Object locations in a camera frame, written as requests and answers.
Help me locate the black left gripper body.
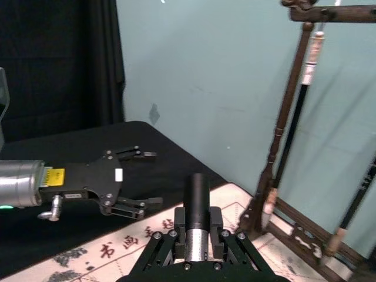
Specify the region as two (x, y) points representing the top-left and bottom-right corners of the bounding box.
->
(39, 155), (125, 214)

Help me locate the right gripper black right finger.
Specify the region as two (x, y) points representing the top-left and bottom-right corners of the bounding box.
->
(209, 207), (277, 276)

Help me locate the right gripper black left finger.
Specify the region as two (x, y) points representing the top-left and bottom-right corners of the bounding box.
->
(130, 207), (187, 273)

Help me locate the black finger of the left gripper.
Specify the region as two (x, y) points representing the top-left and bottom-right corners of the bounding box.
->
(100, 196), (164, 221)
(102, 145), (158, 163)

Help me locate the black and silver brush handle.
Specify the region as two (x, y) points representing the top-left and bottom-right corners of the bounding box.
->
(183, 173), (210, 263)

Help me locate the white felt mat with calligraphy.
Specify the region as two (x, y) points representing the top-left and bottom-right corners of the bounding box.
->
(0, 182), (334, 282)

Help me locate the black table cloth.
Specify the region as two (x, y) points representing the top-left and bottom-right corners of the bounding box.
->
(0, 120), (236, 280)

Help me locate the black curtain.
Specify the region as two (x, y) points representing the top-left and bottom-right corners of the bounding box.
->
(0, 0), (126, 144)

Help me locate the dark wooden brush rack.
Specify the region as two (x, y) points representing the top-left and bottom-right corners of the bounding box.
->
(237, 0), (376, 282)

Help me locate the silver cable plug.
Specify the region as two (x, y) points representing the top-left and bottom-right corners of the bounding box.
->
(37, 194), (64, 221)

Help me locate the brush with white and black handle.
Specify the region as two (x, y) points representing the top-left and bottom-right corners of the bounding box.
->
(261, 29), (325, 227)

